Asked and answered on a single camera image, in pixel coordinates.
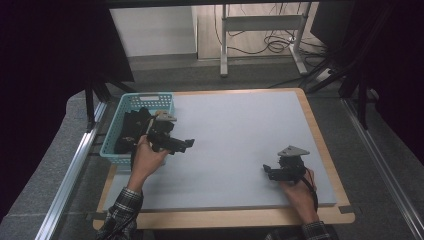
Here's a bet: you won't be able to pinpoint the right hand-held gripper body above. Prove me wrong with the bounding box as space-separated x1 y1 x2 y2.
270 145 310 185

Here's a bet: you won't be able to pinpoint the white desk frame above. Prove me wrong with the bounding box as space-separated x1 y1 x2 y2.
219 3 309 78

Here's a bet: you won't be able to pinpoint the white power strip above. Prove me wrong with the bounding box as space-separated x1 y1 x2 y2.
314 68 334 83

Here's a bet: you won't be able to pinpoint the black glove with metal clip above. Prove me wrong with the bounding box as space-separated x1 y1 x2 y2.
113 128 149 155

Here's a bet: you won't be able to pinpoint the teal plastic basket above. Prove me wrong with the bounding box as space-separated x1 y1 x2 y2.
99 92 176 167

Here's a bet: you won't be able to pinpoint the black metal stand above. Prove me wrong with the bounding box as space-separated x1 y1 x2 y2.
84 76 136 133
306 0 398 131

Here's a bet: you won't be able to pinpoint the person's right hand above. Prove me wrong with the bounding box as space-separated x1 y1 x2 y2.
279 168 319 226

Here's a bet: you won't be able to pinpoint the aluminium rail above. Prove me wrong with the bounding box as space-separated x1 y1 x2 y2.
34 101 108 240
341 98 424 240

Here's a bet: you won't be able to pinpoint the person's left hand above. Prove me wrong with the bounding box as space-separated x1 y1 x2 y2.
128 134 171 192

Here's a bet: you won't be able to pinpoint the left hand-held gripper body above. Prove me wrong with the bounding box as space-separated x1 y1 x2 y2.
145 110 178 155

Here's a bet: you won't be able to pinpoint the white cabinet panel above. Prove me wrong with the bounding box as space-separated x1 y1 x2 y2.
109 5 198 58

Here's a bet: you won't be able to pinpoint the grey foam mat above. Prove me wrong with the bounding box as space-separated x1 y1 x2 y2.
103 91 338 213

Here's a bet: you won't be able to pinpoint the black floor cables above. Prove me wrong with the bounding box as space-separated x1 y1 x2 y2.
213 3 329 68

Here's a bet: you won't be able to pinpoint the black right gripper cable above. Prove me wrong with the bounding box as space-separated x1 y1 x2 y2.
301 168 320 212

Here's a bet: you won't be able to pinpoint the black curtain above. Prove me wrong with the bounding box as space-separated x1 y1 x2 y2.
333 0 424 164
0 0 136 221

